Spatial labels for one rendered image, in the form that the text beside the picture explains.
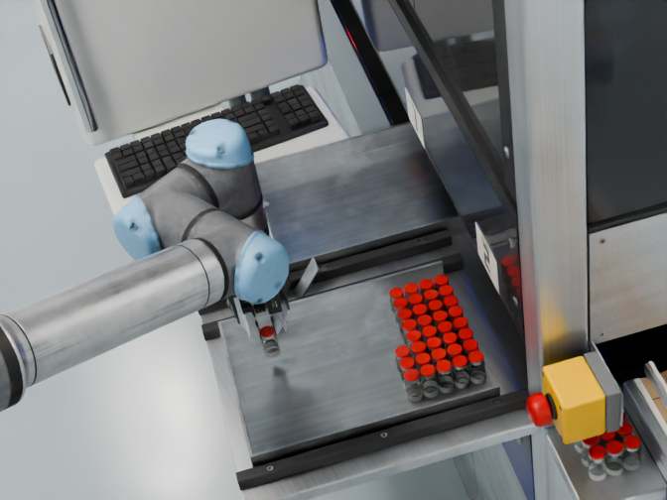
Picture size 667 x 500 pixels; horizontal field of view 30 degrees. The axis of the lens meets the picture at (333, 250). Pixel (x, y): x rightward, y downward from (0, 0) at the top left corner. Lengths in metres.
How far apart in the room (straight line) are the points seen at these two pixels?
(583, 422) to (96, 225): 2.22
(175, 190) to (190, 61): 0.92
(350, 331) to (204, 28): 0.76
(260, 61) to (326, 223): 0.52
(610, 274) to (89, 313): 0.61
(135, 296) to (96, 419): 1.75
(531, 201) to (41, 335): 0.54
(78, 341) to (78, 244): 2.25
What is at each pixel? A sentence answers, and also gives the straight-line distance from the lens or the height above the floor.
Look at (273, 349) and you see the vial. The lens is 1.75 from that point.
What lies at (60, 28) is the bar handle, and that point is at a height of 1.10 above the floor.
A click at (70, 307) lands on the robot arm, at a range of 1.24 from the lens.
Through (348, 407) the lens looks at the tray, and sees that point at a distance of 1.71.
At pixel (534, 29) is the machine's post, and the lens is 1.24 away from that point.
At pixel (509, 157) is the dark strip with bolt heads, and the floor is 1.28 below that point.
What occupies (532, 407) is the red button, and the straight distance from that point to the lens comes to 1.52.
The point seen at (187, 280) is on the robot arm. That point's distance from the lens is 1.31.
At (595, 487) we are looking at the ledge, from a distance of 1.61.
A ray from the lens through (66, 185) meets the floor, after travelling 3.71.
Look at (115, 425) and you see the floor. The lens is 2.99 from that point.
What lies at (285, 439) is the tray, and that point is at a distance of 1.69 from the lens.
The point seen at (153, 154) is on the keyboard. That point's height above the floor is 0.83.
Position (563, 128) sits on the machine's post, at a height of 1.36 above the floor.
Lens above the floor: 2.18
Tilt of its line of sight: 42 degrees down
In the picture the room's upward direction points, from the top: 11 degrees counter-clockwise
